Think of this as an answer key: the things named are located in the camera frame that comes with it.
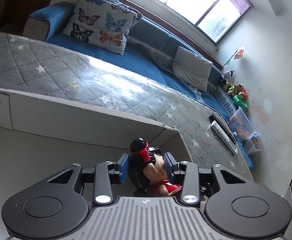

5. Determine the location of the girl doll red dress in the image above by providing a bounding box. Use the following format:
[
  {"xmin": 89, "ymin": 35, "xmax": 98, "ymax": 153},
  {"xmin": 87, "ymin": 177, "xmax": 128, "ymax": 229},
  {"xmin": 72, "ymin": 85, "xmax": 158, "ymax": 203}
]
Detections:
[{"xmin": 127, "ymin": 137, "xmax": 182, "ymax": 197}]

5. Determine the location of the grey remote control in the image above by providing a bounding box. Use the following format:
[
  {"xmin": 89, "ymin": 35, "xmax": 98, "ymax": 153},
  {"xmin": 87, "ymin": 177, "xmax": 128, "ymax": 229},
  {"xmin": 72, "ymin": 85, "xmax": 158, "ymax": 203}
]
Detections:
[{"xmin": 211, "ymin": 121, "xmax": 238, "ymax": 155}]

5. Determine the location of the black remote control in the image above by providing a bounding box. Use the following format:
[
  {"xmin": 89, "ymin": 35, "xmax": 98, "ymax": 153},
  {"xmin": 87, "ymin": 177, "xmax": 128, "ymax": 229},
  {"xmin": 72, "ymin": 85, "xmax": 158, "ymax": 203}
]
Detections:
[{"xmin": 209, "ymin": 112, "xmax": 236, "ymax": 145}]

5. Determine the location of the small clear container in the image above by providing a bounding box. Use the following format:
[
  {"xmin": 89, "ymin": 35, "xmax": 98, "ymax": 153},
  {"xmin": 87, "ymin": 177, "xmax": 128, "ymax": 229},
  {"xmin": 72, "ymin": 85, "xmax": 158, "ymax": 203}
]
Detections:
[{"xmin": 243, "ymin": 134, "xmax": 260, "ymax": 155}]

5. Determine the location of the clear plastic toy bin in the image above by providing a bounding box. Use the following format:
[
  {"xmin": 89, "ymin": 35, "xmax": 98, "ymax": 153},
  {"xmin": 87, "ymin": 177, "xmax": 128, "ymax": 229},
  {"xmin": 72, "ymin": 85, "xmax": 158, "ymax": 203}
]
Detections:
[{"xmin": 229, "ymin": 107, "xmax": 259, "ymax": 142}]

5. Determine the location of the green toy tub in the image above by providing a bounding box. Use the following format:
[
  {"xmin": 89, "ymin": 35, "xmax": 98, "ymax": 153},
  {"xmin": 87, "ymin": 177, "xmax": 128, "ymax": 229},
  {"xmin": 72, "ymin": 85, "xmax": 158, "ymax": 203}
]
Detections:
[{"xmin": 233, "ymin": 95, "xmax": 248, "ymax": 111}]

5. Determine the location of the grey cardboard box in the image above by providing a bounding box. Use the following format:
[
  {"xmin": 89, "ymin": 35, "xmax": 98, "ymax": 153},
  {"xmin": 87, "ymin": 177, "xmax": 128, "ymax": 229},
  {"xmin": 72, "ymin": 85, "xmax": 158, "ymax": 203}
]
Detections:
[{"xmin": 0, "ymin": 89, "xmax": 191, "ymax": 239}]

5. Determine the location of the grey plain pillow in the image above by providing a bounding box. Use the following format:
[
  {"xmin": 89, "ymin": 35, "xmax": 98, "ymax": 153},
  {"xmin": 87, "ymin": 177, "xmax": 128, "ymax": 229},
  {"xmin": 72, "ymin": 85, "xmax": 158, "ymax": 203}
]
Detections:
[{"xmin": 171, "ymin": 46, "xmax": 213, "ymax": 93}]

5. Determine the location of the brown plush toy group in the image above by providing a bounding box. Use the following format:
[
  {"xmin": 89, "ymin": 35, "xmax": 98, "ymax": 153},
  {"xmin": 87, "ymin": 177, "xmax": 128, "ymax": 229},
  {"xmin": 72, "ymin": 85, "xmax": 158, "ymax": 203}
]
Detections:
[{"xmin": 224, "ymin": 82, "xmax": 248, "ymax": 100}]

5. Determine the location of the black white plush toy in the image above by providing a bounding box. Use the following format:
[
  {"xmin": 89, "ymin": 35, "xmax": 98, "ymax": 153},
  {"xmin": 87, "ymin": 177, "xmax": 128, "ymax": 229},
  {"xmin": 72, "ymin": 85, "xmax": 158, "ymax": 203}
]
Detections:
[{"xmin": 221, "ymin": 69, "xmax": 235, "ymax": 86}]

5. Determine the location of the grey star quilted tablecloth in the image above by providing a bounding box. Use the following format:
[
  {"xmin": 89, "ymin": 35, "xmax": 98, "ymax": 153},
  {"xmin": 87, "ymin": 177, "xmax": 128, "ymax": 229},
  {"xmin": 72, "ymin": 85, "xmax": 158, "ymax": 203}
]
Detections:
[{"xmin": 0, "ymin": 33, "xmax": 252, "ymax": 178}]

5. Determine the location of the blue sofa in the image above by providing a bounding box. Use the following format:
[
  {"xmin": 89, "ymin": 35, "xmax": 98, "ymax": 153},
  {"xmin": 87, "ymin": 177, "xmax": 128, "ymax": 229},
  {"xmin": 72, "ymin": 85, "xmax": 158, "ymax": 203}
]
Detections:
[{"xmin": 27, "ymin": 2, "xmax": 255, "ymax": 172}]

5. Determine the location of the orange pinwheel flower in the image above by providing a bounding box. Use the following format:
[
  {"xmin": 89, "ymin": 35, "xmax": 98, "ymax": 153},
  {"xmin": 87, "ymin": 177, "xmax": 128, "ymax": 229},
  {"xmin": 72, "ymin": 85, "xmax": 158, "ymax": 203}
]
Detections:
[{"xmin": 222, "ymin": 48, "xmax": 244, "ymax": 68}]

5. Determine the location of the butterfly print pillow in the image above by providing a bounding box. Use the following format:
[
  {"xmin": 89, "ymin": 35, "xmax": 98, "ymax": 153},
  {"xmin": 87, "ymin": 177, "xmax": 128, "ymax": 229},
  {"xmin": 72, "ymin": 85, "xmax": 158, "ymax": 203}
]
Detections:
[{"xmin": 62, "ymin": 0, "xmax": 143, "ymax": 55}]

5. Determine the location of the window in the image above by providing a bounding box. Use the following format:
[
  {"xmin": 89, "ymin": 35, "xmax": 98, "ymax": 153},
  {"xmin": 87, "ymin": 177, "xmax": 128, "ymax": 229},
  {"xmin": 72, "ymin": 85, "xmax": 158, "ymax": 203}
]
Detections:
[{"xmin": 129, "ymin": 0, "xmax": 252, "ymax": 47}]

